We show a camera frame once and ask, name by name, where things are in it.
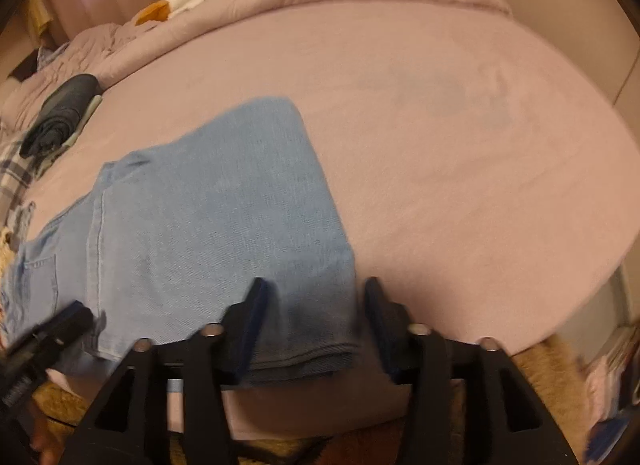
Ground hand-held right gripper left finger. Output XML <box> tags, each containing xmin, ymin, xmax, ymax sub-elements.
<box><xmin>59</xmin><ymin>277</ymin><xmax>274</xmax><ymax>465</ymax></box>

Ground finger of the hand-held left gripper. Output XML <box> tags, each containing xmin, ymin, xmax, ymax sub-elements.
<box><xmin>27</xmin><ymin>300</ymin><xmax>96</xmax><ymax>348</ymax></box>

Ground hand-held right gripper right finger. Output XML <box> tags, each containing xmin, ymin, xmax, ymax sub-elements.
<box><xmin>363</xmin><ymin>277</ymin><xmax>582</xmax><ymax>465</ymax></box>

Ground light blue denim pants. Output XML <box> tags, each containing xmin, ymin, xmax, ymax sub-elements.
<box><xmin>0</xmin><ymin>96</ymin><xmax>359</xmax><ymax>392</ymax></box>

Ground small blue checked cloth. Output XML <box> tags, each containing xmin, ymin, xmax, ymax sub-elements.
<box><xmin>4</xmin><ymin>201</ymin><xmax>37</xmax><ymax>252</ymax></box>

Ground plaid pillow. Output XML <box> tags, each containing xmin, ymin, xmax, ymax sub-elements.
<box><xmin>0</xmin><ymin>138</ymin><xmax>43</xmax><ymax>226</ymax></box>

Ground tan fuzzy rug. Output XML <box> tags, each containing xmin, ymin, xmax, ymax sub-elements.
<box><xmin>30</xmin><ymin>332</ymin><xmax>593</xmax><ymax>465</ymax></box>

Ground dark folded clothes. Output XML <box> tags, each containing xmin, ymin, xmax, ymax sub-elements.
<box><xmin>19</xmin><ymin>74</ymin><xmax>104</xmax><ymax>158</ymax></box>

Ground dark brown cloth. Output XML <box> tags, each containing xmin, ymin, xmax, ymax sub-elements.
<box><xmin>7</xmin><ymin>48</ymin><xmax>42</xmax><ymax>82</ymax></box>

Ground blue patterned cloth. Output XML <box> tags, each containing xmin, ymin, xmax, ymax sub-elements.
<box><xmin>36</xmin><ymin>41</ymin><xmax>71</xmax><ymax>68</ymax></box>

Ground yellow hanging cloth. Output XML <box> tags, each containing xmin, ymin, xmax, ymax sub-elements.
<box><xmin>26</xmin><ymin>0</ymin><xmax>53</xmax><ymax>41</ymax></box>

